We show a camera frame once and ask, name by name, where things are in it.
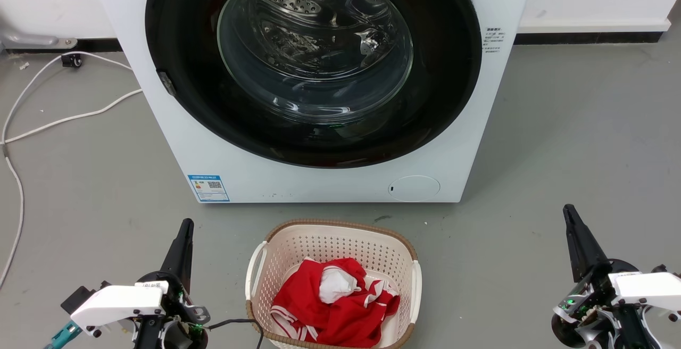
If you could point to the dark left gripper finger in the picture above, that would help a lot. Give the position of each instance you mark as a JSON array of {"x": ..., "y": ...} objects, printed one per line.
[
  {"x": 188, "y": 258},
  {"x": 175, "y": 256}
]

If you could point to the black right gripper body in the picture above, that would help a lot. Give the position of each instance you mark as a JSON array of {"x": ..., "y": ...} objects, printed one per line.
[{"x": 596, "y": 312}]

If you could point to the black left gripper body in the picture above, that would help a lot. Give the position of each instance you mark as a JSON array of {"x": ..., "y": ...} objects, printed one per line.
[{"x": 178, "y": 333}]

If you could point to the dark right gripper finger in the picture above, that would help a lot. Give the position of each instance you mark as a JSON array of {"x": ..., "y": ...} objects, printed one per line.
[
  {"x": 575, "y": 253},
  {"x": 590, "y": 248}
]

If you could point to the white front-load washing machine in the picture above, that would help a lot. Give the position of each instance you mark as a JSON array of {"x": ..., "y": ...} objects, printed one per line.
[{"x": 319, "y": 184}]

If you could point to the black round washer door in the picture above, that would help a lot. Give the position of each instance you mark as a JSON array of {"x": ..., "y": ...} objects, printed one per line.
[{"x": 181, "y": 46}]

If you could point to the blue energy label sticker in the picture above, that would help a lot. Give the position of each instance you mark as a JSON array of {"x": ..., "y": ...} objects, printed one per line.
[{"x": 208, "y": 188}]

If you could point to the teal connector piece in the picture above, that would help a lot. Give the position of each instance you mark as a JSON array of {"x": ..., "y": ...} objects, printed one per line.
[{"x": 63, "y": 335}]

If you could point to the white perforated laundry basket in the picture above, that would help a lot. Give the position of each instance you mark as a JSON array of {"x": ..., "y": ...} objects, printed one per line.
[{"x": 330, "y": 240}]

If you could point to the white crumpled garment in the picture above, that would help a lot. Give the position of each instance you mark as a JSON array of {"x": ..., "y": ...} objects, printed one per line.
[{"x": 335, "y": 284}]

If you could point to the red garment with white stripes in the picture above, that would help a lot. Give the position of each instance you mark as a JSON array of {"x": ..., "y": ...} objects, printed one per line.
[{"x": 340, "y": 322}]

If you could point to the round white filter cover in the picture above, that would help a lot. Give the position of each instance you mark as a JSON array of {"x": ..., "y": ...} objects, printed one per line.
[{"x": 414, "y": 188}]

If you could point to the small printed text label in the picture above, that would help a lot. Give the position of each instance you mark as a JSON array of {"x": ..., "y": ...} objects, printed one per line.
[{"x": 492, "y": 40}]

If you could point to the stainless steel washer drum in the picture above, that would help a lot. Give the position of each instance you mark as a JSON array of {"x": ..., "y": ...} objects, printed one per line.
[{"x": 314, "y": 35}]

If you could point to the grey metal pipe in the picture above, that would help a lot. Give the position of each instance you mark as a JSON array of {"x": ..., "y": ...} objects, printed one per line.
[{"x": 26, "y": 39}]

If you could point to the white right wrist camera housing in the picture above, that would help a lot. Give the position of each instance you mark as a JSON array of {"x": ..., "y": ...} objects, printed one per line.
[{"x": 646, "y": 288}]

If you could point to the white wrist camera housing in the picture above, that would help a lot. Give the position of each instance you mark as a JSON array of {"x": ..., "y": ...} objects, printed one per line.
[
  {"x": 119, "y": 304},
  {"x": 646, "y": 288}
]

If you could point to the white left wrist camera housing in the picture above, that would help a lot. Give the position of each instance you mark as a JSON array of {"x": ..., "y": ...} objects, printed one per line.
[{"x": 119, "y": 304}]

